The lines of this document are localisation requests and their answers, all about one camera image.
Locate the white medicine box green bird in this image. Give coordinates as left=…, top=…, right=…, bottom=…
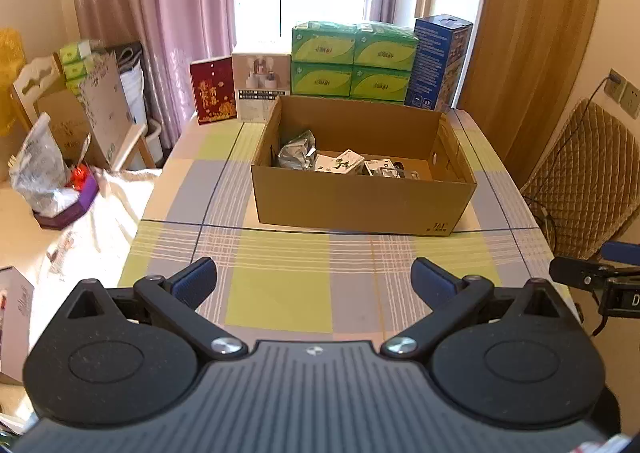
left=314, top=150, right=364, bottom=175

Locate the silver green foil bag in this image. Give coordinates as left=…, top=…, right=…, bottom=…
left=278, top=129, right=317, bottom=172

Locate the checkered tablecloth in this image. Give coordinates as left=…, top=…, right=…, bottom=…
left=120, top=111, right=552, bottom=343

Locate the white box at left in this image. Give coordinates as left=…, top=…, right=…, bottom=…
left=0, top=267, right=34, bottom=385

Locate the printed plastic bag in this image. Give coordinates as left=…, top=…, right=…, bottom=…
left=9, top=113, right=76, bottom=217

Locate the brown cardboard box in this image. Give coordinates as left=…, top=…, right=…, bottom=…
left=250, top=96, right=476, bottom=236

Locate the brown paper gift bag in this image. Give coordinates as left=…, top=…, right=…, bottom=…
left=11, top=54, right=141, bottom=172

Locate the red greeting card box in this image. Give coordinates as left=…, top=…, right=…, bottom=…
left=189, top=56, right=236, bottom=125

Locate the white product box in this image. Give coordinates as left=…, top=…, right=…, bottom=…
left=232, top=51, right=291, bottom=123

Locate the green tissue pack stack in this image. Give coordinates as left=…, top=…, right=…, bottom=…
left=291, top=21, right=418, bottom=103

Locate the blue milk carton box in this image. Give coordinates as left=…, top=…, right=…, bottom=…
left=405, top=14, right=473, bottom=112

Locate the orange brown curtain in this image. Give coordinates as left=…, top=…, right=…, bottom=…
left=458, top=0, right=599, bottom=186

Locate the yellow plastic bag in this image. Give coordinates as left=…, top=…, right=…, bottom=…
left=0, top=28, right=26, bottom=137

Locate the pink curtain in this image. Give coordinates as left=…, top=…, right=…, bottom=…
left=74, top=0, right=235, bottom=149

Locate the wall power socket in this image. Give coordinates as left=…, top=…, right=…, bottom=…
left=604, top=69, right=640, bottom=120

